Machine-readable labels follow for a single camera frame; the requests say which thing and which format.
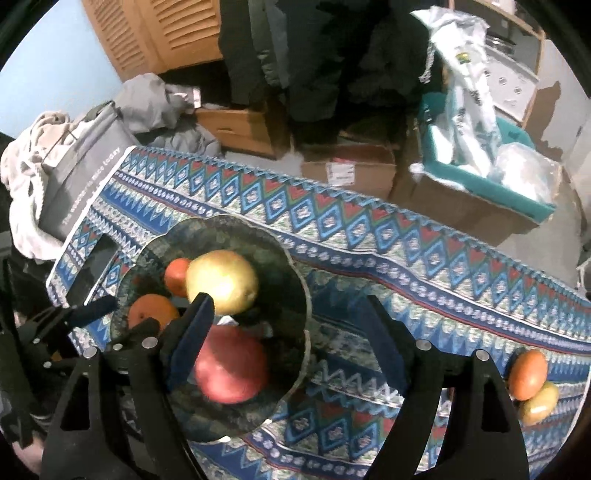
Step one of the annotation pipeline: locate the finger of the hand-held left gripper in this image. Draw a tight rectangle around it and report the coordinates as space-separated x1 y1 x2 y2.
28 295 117 344

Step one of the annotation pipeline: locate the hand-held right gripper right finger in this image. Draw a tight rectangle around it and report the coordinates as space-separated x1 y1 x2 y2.
365 295 529 480

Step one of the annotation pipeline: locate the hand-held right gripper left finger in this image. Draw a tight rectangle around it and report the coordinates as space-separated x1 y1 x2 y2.
41 292 215 480

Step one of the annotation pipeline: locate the red apple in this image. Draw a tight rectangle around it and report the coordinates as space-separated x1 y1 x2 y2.
194 324 270 405

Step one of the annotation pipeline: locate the round orange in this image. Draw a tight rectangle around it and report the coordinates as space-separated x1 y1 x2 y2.
127 294 180 330

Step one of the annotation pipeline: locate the yellow mango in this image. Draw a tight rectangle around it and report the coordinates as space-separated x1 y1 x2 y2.
185 250 259 316
518 381 559 426

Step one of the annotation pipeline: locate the small tangerine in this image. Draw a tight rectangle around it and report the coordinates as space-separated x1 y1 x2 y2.
164 258 192 297

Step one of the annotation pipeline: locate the green glass bowl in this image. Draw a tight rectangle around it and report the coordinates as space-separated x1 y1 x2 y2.
110 215 312 444

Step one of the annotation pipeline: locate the reddish orange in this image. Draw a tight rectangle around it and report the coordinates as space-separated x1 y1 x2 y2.
508 349 549 401

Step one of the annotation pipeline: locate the black phone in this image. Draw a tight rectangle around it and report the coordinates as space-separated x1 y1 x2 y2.
69 235 121 305

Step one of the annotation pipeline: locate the blue patterned tablecloth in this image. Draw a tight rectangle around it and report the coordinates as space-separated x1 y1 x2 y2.
46 145 591 480

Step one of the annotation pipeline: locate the grey tote bag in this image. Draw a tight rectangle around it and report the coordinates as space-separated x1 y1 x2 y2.
39 104 139 241

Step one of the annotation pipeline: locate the large cardboard box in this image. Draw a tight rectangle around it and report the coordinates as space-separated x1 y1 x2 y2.
392 161 548 247

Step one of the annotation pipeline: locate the beige towel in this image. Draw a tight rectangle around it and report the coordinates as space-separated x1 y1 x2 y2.
0 111 70 261

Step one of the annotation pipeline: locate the labelled cardboard box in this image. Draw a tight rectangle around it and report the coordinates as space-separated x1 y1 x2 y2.
300 143 400 199

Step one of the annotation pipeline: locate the teal plastic basket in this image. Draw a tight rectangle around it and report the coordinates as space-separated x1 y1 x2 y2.
418 92 557 222

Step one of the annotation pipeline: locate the wooden drawer box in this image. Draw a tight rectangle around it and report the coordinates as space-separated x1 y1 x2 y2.
194 106 291 160

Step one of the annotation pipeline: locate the clear plastic bag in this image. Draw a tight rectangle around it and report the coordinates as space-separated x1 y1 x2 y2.
489 143 555 204

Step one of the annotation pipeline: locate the white rice bag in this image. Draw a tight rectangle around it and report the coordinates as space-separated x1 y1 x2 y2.
411 4 502 178

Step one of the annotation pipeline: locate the wooden louvered wardrobe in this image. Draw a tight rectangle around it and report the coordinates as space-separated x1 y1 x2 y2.
81 0 225 81

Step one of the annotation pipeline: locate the white printed box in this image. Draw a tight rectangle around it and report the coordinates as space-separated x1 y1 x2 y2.
485 46 541 123

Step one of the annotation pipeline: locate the black hooded coat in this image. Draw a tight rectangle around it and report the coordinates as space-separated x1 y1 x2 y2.
217 0 444 134

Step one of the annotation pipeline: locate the wooden shelf rack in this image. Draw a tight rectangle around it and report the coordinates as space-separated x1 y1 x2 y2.
450 0 546 130

